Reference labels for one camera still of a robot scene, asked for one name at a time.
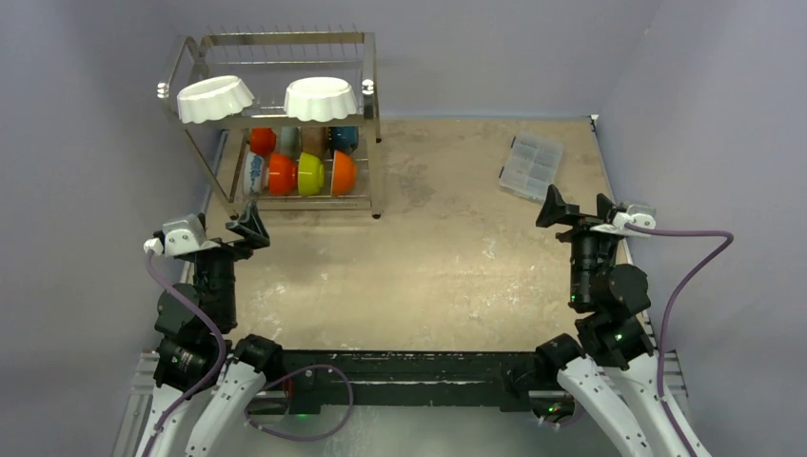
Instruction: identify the clear plastic organizer box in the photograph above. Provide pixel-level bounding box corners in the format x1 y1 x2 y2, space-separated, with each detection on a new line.
499 131 564 203

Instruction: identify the teal blue bowl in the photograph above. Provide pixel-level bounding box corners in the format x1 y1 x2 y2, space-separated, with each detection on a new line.
328 127 360 155

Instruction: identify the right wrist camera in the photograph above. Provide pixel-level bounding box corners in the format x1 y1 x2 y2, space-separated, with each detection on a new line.
591 202 656 237

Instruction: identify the white fluted bowl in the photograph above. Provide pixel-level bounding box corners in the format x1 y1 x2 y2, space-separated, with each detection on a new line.
284 76 358 122
176 75 255 124

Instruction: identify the white blue floral bowl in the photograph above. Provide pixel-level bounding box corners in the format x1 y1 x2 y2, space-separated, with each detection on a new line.
242 151 268 197

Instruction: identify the metal two-tier dish rack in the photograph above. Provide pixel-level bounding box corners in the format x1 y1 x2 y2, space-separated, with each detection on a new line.
157 31 383 218

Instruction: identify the front red-orange bowl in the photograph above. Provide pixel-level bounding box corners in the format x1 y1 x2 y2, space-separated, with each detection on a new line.
267 153 298 196

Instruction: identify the rear red-orange bowl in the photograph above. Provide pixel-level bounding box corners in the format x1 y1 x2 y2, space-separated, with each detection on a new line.
249 128 277 157

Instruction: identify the brown speckled bowl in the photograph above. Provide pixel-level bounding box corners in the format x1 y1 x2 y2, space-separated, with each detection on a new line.
300 127 329 159

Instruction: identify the red-orange bowl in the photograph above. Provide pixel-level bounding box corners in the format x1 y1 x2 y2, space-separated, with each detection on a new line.
267 153 298 196
249 128 277 157

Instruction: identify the lime green bowl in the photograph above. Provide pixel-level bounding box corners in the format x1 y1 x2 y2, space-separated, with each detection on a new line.
297 152 325 196

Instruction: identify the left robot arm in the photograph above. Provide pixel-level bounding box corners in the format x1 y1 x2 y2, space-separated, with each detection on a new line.
136 202 284 456

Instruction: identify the front orange bowl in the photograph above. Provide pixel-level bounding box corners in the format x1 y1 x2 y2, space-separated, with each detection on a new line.
330 150 358 196

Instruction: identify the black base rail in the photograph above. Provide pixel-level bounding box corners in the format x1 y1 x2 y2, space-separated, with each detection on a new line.
278 349 570 414

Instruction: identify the pale green bowl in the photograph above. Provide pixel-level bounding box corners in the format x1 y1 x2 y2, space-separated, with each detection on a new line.
277 127 302 160

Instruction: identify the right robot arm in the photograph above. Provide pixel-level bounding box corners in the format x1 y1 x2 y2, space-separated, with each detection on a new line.
534 185 709 456

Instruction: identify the aluminium frame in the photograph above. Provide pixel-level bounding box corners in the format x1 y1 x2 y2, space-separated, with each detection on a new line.
111 350 690 456

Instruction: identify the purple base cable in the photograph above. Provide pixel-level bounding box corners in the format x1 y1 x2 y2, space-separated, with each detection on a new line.
242 364 356 444

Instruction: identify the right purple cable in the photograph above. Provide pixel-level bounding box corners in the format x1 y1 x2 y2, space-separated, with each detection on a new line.
623 222 736 457

